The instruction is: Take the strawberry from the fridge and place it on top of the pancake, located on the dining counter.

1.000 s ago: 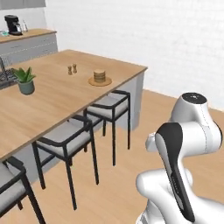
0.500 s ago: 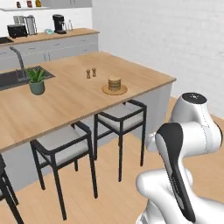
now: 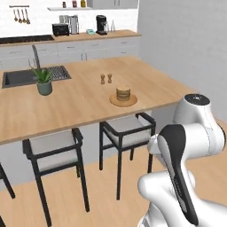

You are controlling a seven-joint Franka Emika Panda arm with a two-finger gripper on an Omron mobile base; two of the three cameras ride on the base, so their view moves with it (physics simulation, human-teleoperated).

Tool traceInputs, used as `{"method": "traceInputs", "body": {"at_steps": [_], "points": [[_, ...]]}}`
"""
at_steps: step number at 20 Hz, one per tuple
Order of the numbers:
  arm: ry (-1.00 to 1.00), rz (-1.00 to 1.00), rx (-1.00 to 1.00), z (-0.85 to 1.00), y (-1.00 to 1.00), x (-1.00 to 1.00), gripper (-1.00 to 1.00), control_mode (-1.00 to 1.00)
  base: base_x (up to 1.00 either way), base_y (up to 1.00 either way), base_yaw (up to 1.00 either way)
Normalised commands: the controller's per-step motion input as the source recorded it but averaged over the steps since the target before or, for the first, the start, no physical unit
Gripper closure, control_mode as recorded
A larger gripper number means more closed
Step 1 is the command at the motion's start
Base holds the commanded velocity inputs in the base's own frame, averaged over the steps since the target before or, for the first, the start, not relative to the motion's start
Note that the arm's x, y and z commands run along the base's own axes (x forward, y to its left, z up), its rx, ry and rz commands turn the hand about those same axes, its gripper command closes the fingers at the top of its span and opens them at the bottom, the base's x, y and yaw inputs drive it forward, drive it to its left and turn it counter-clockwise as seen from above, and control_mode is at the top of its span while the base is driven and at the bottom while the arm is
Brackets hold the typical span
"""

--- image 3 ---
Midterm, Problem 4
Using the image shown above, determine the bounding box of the grey base cupboard run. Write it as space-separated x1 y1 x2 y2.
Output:
0 35 140 71

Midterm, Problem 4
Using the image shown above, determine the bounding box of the black coffee machine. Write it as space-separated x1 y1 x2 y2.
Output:
95 14 109 36

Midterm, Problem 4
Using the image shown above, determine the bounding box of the round wooden plate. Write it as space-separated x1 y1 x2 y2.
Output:
108 92 138 107

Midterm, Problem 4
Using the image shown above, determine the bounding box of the stack of pancakes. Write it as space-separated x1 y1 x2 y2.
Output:
115 84 131 102

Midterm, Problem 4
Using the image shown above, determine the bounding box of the silver canister set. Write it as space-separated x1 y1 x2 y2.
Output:
59 14 80 35

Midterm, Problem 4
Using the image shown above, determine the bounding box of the grey sink tap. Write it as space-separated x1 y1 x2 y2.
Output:
31 43 42 71

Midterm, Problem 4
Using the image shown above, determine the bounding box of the black toaster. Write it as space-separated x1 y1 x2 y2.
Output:
51 23 70 37

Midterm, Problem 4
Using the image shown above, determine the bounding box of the green potted plant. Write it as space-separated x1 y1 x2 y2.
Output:
28 59 56 97

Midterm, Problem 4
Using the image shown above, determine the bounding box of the white wall shelf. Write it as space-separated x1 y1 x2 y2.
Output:
47 6 94 12

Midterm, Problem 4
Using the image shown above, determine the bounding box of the black frame chair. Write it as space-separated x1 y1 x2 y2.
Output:
22 127 90 227
98 112 157 201
0 162 16 227

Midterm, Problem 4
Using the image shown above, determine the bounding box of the black hob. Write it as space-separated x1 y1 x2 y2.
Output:
0 34 56 45

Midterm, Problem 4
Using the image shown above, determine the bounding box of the dark kitchen sink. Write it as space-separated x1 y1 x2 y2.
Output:
2 65 73 90

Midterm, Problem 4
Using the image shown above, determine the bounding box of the grey wall cupboard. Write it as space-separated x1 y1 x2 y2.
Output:
86 0 139 10

